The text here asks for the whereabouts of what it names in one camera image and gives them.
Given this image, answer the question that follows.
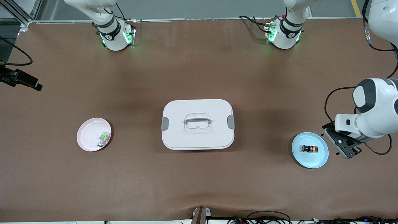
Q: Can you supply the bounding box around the white lidded storage box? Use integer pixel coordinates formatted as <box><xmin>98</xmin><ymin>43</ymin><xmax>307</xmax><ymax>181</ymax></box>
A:
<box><xmin>161</xmin><ymin>99</ymin><xmax>235</xmax><ymax>151</ymax></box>

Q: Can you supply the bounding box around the pink round plate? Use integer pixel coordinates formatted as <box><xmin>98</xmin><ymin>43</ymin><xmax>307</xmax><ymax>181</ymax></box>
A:
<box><xmin>76</xmin><ymin>117</ymin><xmax>112</xmax><ymax>152</ymax></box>

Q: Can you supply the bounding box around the brown table mat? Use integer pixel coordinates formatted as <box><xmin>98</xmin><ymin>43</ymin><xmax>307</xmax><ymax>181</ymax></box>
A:
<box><xmin>0</xmin><ymin>18</ymin><xmax>398</xmax><ymax>223</ymax></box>

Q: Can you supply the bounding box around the light blue round plate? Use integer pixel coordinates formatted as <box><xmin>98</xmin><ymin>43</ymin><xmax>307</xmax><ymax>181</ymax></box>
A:
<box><xmin>291</xmin><ymin>132</ymin><xmax>329</xmax><ymax>169</ymax></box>

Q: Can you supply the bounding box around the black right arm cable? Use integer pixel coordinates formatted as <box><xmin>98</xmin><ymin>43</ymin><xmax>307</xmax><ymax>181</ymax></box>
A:
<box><xmin>0</xmin><ymin>35</ymin><xmax>33</xmax><ymax>66</ymax></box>

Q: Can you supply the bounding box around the aluminium frame profile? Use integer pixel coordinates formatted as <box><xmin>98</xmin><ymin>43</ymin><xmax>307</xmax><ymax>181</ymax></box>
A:
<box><xmin>0</xmin><ymin>0</ymin><xmax>42</xmax><ymax>28</ymax></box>

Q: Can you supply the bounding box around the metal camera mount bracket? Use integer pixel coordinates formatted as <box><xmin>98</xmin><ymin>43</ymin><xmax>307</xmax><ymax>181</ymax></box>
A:
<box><xmin>192</xmin><ymin>206</ymin><xmax>212</xmax><ymax>224</ymax></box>

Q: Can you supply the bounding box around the black arm base cable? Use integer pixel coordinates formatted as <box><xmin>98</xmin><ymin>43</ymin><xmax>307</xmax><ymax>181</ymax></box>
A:
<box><xmin>238</xmin><ymin>15</ymin><xmax>275</xmax><ymax>34</ymax></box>

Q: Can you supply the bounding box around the black looped cable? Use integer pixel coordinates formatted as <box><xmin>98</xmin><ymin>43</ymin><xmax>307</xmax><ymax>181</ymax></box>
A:
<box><xmin>247</xmin><ymin>211</ymin><xmax>292</xmax><ymax>224</ymax></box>

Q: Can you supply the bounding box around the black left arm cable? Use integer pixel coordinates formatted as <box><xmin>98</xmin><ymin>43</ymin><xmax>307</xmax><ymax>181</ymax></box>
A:
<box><xmin>325</xmin><ymin>0</ymin><xmax>398</xmax><ymax>155</ymax></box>

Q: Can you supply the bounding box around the black cable bundle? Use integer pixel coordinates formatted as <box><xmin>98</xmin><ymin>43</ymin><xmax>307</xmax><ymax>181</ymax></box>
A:
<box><xmin>229</xmin><ymin>216</ymin><xmax>398</xmax><ymax>224</ymax></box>

